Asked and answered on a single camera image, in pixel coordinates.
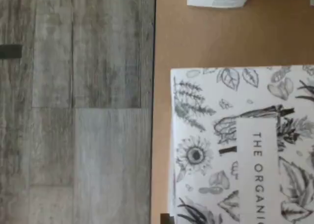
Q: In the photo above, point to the black metal shelf rack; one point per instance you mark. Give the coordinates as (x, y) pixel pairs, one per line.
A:
(154, 62)

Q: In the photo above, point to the white floral box yellow strip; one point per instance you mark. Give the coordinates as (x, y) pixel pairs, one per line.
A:
(245, 135)

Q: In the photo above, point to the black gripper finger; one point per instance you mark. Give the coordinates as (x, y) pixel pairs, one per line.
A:
(167, 219)

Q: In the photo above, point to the black floor tape strip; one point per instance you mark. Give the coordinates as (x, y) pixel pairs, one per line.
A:
(9, 51)

